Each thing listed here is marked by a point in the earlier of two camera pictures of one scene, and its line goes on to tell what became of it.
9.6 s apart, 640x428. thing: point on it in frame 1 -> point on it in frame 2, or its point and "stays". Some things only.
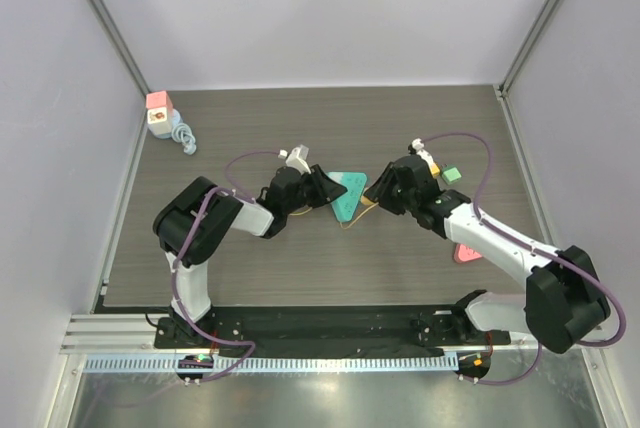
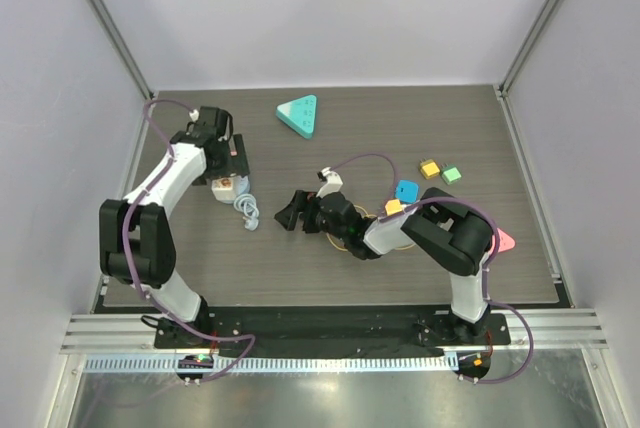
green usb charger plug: x=451 y=174 stays
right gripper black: x=391 y=188 -> x=308 y=213
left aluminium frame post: x=110 y=26 stays
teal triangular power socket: x=346 y=204 -> x=299 y=114
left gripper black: x=325 y=189 -> x=235 y=165
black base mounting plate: x=324 y=328 stays
